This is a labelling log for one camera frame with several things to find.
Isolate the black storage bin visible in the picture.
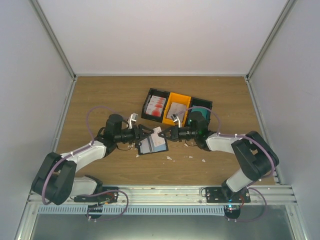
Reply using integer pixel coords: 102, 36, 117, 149
184, 97, 213, 127
141, 88, 170, 123

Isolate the black leather card holder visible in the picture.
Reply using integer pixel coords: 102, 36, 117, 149
137, 138, 169, 156

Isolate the grey slotted cable duct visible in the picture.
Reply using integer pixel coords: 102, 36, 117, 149
38, 205, 225, 216

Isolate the aluminium corner post right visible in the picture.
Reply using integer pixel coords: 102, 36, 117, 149
245, 0, 297, 82

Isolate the black left storage bin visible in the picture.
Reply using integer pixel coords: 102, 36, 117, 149
141, 88, 170, 123

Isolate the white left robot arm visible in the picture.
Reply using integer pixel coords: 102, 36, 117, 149
31, 113, 154, 205

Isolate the yellow middle storage bin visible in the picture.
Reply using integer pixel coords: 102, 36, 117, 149
162, 92, 191, 126

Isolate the aluminium corner post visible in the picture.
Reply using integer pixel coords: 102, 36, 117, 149
29, 0, 77, 81
245, 0, 297, 82

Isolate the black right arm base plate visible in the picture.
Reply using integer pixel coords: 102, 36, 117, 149
200, 186, 251, 204

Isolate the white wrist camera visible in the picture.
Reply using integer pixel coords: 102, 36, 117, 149
170, 114, 182, 128
127, 113, 138, 129

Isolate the white blue credit card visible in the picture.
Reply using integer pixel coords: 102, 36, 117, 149
151, 126, 166, 147

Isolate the teal card stack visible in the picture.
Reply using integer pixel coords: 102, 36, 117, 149
191, 106, 210, 120

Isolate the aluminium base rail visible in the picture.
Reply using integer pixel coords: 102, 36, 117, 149
27, 185, 298, 206

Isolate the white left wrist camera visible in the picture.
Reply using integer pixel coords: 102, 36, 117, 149
127, 113, 138, 129

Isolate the aluminium corner post left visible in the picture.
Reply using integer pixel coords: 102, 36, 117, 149
29, 0, 77, 81

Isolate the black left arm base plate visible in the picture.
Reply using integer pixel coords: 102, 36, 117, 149
71, 186, 119, 204

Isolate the black right storage bin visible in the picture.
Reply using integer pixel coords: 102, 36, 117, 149
184, 97, 213, 127

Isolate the red white card stack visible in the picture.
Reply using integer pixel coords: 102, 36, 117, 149
145, 95, 167, 117

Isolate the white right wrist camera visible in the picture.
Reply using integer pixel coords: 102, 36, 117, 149
170, 114, 182, 128

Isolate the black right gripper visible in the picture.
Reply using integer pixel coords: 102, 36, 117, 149
158, 125, 198, 142

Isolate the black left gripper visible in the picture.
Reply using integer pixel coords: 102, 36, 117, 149
115, 124, 153, 145

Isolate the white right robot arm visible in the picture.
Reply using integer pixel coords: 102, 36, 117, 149
158, 111, 280, 203

